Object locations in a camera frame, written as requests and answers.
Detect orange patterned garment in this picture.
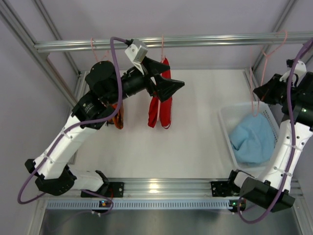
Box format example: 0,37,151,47
106,104,124,130

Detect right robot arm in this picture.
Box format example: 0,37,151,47
227,72,313,212

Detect pink hanger with orange garment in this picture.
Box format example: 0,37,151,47
90,38,110,62

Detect red trousers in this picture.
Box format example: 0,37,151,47
147,57,175,130

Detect slotted cable duct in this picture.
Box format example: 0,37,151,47
46,199,237,210

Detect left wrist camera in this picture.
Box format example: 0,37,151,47
125,39,148,75

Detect white plastic basket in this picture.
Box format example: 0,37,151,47
219,101,279,172

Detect left aluminium frame post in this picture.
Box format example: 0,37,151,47
0,0,84,106

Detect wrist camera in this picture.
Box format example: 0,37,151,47
125,39,148,75
279,59,307,82

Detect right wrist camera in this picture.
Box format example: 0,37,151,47
279,59,307,82

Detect pink hanger of blue garment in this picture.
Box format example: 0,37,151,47
249,29,288,117

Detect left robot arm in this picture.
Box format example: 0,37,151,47
25,57,185,197

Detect aluminium hanging rail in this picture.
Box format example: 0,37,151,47
34,31,313,53

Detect purple cable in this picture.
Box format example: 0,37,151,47
17,36,134,216
238,38,313,224

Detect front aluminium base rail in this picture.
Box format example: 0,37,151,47
37,175,238,200

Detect pink hanger of red trousers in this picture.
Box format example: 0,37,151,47
157,36,170,129

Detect light blue garment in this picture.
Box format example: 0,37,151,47
229,114,276,165

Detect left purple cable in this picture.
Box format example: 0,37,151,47
17,36,134,216

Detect aluminium frame post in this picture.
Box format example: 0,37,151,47
0,0,84,106
250,0,301,72

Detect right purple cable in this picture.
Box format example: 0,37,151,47
238,38,313,224

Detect right aluminium frame post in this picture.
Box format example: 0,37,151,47
250,0,301,72

